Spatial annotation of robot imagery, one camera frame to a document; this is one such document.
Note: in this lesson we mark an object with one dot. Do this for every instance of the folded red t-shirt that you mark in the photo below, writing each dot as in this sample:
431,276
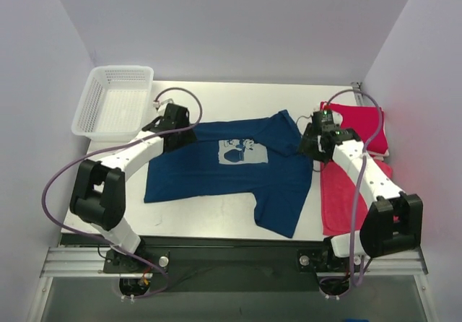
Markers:
364,127

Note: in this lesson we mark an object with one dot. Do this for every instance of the aluminium rail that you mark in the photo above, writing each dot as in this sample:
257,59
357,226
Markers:
89,261

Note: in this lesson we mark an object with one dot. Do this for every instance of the pink towel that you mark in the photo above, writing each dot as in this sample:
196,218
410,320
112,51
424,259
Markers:
337,192

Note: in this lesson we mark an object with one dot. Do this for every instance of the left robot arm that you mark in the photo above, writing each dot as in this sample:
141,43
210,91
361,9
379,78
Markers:
99,194

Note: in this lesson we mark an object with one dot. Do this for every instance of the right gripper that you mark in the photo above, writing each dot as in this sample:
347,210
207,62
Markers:
308,143

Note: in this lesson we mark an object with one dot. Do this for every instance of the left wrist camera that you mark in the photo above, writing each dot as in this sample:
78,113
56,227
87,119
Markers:
174,117

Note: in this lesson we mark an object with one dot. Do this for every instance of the blue t-shirt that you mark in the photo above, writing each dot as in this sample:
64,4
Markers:
257,156

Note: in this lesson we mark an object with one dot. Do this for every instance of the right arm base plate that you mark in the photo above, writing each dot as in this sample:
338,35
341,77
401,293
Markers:
321,261

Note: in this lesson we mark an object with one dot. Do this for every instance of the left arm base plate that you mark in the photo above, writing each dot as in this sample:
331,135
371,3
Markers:
118,263

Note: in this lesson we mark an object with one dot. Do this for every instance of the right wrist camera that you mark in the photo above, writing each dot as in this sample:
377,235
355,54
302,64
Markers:
328,121

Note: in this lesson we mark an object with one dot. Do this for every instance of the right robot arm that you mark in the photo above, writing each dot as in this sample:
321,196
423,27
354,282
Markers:
393,222

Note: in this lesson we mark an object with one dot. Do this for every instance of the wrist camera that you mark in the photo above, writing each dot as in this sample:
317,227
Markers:
328,121
174,117

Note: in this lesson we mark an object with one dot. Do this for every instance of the white plastic basket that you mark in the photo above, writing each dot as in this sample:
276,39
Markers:
114,102

